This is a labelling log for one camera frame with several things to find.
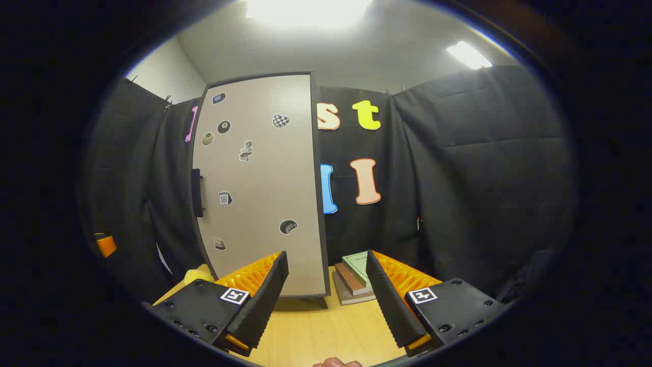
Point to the beige book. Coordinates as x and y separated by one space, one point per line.
351 299

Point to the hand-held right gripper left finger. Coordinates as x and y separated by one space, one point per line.
265 295

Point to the black backdrop cloth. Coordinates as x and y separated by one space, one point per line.
484 178

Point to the pale yellow rounded object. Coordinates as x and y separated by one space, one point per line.
197 276

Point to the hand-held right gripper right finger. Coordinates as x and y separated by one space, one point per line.
389 300

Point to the grey cabinet door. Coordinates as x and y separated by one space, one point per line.
265 193

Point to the dark grey cabinet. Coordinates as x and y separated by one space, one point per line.
320 204

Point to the large ceiling light panel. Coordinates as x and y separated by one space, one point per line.
305 10

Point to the small ceiling light panel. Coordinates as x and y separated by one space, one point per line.
468 54

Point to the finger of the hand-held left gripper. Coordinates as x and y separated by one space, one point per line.
106 245

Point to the brown book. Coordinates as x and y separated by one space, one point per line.
349 280

